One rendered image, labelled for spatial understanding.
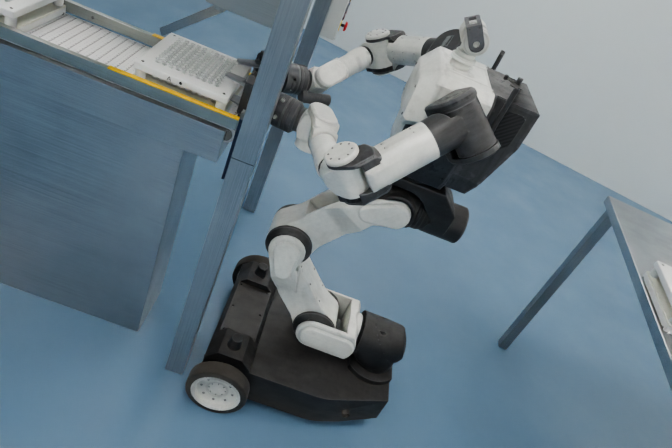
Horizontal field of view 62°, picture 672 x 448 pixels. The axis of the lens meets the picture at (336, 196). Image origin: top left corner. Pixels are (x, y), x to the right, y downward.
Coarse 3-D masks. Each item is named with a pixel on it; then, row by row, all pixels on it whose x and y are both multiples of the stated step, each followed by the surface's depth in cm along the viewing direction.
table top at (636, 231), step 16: (608, 208) 209; (624, 208) 209; (624, 224) 198; (640, 224) 203; (656, 224) 208; (624, 240) 189; (640, 240) 192; (656, 240) 197; (624, 256) 184; (640, 256) 182; (656, 256) 187; (640, 272) 174; (640, 288) 168; (640, 304) 165; (656, 320) 155; (656, 336) 152
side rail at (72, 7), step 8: (64, 0) 156; (72, 8) 157; (80, 8) 157; (88, 8) 157; (80, 16) 158; (88, 16) 158; (96, 16) 157; (104, 16) 157; (104, 24) 158; (112, 24) 158; (120, 24) 158; (128, 24) 158; (120, 32) 159; (128, 32) 159; (136, 32) 158; (144, 32) 158; (144, 40) 160; (152, 40) 159; (160, 40) 159
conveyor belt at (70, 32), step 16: (64, 16) 156; (32, 32) 143; (48, 32) 146; (64, 32) 149; (80, 32) 152; (96, 32) 156; (112, 32) 159; (80, 48) 146; (96, 48) 149; (112, 48) 152; (128, 48) 155; (144, 48) 158; (112, 64) 145; (128, 64) 148; (240, 96) 157
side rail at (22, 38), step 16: (0, 32) 134; (16, 32) 134; (32, 48) 136; (48, 48) 135; (64, 48) 136; (80, 64) 136; (96, 64) 136; (112, 80) 138; (128, 80) 137; (160, 96) 138; (176, 96) 138; (192, 112) 140; (208, 112) 139
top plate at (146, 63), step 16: (160, 48) 146; (176, 48) 150; (208, 48) 157; (144, 64) 137; (160, 64) 139; (176, 80) 138; (192, 80) 139; (224, 80) 145; (208, 96) 139; (224, 96) 139
